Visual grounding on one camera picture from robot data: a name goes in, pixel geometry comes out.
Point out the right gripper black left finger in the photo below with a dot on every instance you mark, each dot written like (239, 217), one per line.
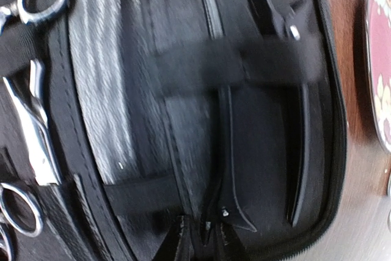
(177, 243)

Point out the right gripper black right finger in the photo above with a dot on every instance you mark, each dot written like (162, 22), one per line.
(227, 245)

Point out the black hair clip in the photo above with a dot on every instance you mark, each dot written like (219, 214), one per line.
(228, 206)
(295, 99)

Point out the silver hair cutting scissors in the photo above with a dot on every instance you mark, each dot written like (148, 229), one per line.
(20, 212)

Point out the black zippered tool case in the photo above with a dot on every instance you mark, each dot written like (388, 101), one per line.
(131, 94)

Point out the silver thinning scissors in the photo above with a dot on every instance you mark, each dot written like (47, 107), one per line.
(31, 112)

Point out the red floral plate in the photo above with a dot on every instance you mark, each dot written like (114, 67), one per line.
(377, 54)

